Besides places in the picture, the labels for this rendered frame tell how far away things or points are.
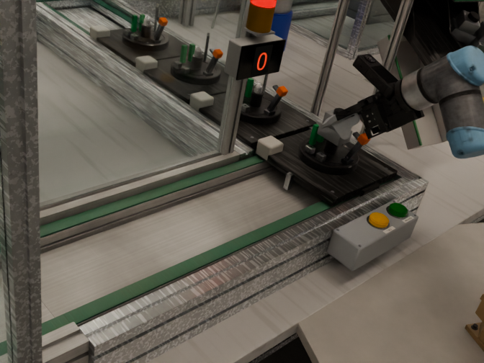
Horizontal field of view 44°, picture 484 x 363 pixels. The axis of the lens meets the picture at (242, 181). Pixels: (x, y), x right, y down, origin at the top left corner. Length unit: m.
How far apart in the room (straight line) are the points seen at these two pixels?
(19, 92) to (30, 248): 0.18
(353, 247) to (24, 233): 0.70
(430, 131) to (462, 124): 0.46
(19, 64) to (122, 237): 0.64
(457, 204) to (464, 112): 0.54
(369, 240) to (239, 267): 0.29
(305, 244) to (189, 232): 0.23
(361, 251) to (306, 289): 0.13
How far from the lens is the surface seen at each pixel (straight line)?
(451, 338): 1.22
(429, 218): 1.52
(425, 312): 1.24
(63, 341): 0.91
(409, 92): 1.19
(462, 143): 1.12
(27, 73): 0.55
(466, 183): 1.74
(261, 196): 1.30
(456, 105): 1.13
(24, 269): 0.67
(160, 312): 0.94
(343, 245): 1.18
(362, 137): 1.31
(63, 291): 1.03
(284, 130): 1.48
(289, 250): 1.10
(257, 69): 1.22
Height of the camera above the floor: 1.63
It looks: 32 degrees down
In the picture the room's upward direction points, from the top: 12 degrees clockwise
